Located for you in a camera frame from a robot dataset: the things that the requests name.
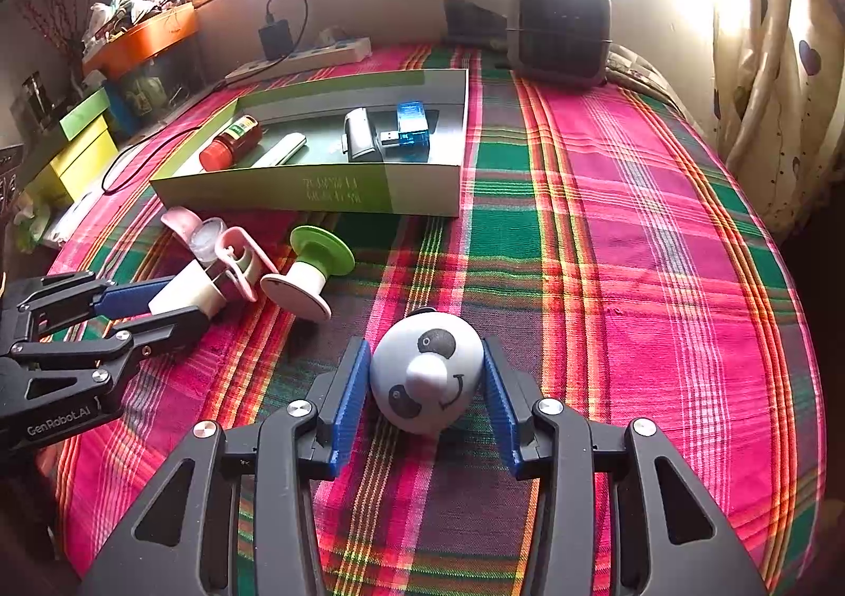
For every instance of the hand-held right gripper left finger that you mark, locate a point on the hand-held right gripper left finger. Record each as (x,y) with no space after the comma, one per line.
(346,398)

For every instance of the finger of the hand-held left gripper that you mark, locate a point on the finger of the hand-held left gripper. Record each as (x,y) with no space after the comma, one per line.
(165,335)
(132,298)

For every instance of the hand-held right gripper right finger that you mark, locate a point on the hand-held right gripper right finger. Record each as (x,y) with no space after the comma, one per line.
(502,404)

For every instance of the white charger adapter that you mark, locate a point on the white charger adapter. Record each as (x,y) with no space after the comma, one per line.
(188,289)

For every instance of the white panda toy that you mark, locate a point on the white panda toy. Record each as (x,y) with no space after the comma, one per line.
(422,371)

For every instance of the small clear round container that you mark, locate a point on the small clear round container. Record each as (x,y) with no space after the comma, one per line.
(206,238)

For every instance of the pink white clip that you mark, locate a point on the pink white clip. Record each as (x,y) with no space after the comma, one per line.
(247,253)

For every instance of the green white spool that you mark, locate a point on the green white spool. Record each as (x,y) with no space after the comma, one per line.
(310,276)

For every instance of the red-capped bottle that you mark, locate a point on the red-capped bottle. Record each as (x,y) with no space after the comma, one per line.
(228,147)

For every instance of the green cardboard box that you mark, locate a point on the green cardboard box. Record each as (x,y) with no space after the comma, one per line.
(422,193)

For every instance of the black silver device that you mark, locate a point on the black silver device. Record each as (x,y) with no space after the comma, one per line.
(363,137)

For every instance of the blue USB device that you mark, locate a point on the blue USB device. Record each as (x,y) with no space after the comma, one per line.
(410,127)

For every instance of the white plastic bag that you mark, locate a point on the white plastic bag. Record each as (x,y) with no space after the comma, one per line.
(69,220)

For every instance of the crumpled green white bag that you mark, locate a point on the crumpled green white bag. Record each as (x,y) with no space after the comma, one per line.
(30,226)

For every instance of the yellow box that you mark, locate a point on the yellow box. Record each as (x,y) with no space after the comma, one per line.
(79,164)

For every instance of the blue box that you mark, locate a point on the blue box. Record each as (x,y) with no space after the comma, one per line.
(119,108)

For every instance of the green box lid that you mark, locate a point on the green box lid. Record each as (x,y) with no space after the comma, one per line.
(86,111)

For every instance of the plaid blanket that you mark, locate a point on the plaid blanket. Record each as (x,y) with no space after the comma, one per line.
(627,239)

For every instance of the glass jar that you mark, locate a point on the glass jar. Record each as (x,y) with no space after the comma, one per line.
(36,101)

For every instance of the clear storage box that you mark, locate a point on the clear storage box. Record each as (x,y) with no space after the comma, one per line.
(165,78)

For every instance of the orange box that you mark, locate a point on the orange box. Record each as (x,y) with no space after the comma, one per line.
(145,38)

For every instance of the dried red branch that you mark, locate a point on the dried red branch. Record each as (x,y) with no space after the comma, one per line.
(53,22)

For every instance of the black power adapter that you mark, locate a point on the black power adapter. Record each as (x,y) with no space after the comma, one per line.
(276,40)

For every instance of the white power strip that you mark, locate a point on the white power strip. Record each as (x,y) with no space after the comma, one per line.
(330,53)

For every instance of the white plug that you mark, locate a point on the white plug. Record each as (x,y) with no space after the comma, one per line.
(329,36)

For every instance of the folded patterned cloth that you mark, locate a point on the folded patterned cloth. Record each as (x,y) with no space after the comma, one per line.
(640,78)

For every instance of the patterned cream curtain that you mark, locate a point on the patterned cream curtain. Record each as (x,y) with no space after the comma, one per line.
(759,108)

